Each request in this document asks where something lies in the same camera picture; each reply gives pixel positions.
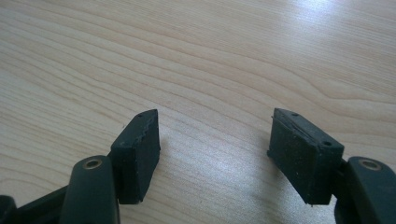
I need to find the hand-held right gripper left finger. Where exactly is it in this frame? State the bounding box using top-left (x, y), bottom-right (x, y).
top-left (109, 108), bottom-right (162, 205)

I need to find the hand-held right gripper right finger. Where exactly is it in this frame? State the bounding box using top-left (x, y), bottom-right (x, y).
top-left (266, 107), bottom-right (346, 206)

